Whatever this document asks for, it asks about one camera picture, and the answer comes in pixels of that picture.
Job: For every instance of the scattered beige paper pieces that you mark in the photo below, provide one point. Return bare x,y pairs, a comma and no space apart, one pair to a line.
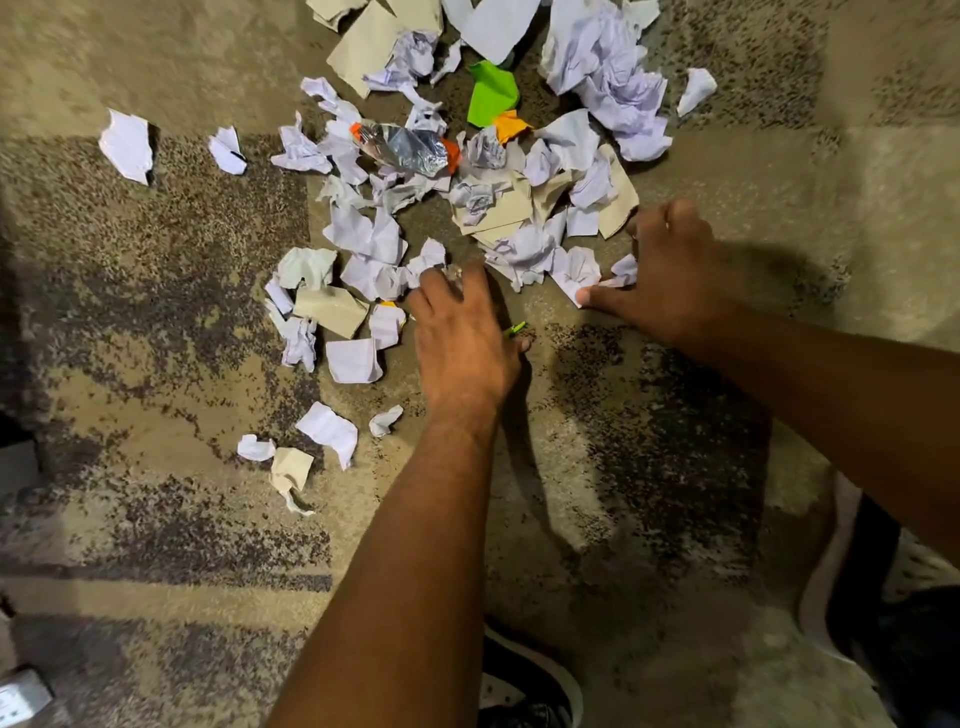
364,49

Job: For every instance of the person's right thumb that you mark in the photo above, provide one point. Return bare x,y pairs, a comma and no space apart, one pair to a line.
606,295

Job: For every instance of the white power plug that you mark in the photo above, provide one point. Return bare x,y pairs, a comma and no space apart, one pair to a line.
21,697

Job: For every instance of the person's black shoe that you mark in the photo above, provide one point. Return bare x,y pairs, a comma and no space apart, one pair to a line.
525,675
832,570

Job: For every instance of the person's black right shoe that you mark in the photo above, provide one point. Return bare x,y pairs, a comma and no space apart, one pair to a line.
832,570

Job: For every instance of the person's right forearm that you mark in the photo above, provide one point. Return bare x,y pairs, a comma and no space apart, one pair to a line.
847,405

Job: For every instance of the small green scrap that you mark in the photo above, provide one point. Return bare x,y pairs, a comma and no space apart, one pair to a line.
516,328

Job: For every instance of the person's right hand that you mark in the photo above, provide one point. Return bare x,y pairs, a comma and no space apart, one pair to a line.
675,285

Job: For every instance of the green crumpled paper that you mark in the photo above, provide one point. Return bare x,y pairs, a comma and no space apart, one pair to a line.
491,91

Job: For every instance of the person's left forearm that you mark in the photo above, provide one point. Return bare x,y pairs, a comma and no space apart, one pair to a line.
409,570

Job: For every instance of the person's black left shoe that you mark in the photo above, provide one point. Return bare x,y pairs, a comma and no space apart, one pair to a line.
525,675

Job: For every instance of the silver foil wrapper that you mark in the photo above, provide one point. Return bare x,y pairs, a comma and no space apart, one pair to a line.
405,148

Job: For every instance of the orange crumpled paper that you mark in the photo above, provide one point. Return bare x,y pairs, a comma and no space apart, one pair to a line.
510,124

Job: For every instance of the person's left thumb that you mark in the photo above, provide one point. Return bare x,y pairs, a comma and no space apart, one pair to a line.
517,354

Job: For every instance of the pile of crumpled white papers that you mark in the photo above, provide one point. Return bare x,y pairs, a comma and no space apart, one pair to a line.
367,236

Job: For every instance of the person's left hand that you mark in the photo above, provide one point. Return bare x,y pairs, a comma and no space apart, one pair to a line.
465,345

